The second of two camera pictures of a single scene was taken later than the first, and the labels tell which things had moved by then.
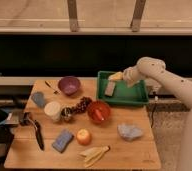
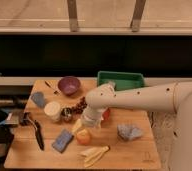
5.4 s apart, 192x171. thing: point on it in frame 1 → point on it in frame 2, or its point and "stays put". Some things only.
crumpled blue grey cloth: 128,132 stays put
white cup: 53,110 stays put
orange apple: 84,136 stays put
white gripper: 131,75 → 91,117
